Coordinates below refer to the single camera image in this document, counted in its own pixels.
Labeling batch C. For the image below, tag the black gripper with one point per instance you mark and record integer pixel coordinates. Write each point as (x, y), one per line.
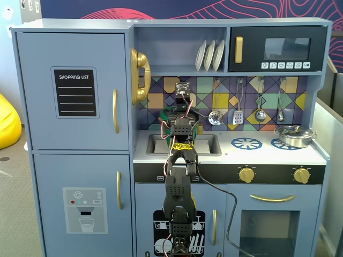
(184, 112)

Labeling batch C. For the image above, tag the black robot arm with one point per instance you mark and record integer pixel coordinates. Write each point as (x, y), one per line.
(178, 192)

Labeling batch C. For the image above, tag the steel pot with lid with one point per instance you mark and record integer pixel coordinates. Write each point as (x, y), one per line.
(294, 136)

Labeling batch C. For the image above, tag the steel round skimmer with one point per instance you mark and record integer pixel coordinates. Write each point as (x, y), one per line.
(215, 117)

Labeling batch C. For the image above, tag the grey sink basin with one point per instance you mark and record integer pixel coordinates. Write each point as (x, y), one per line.
(209, 146)

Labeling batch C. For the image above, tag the steel slotted spatula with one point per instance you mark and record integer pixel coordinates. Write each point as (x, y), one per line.
(238, 117)

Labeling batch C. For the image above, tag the gold toy telephone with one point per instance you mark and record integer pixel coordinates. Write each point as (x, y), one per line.
(139, 77)

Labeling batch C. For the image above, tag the white toy plate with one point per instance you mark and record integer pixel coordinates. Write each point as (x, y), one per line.
(200, 56)
(209, 55)
(218, 54)

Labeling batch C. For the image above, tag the steel ladle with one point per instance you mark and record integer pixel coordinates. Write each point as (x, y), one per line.
(260, 115)

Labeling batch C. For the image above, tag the gold stove knob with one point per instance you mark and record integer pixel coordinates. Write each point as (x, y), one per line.
(246, 174)
(302, 175)

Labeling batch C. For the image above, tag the steel spoon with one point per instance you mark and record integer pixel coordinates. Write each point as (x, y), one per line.
(280, 116)

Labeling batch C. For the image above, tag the blue wooden toy kitchen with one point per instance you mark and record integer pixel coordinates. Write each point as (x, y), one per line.
(80, 150)

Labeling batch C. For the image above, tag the black toy microwave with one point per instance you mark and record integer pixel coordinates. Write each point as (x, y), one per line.
(278, 49)

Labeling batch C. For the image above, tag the pale blue desk divider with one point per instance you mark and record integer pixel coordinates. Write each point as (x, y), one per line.
(331, 160)

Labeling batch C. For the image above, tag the yellow bean bag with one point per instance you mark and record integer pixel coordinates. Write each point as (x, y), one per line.
(9, 123)

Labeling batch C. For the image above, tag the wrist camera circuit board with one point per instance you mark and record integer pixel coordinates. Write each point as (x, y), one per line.
(183, 87)

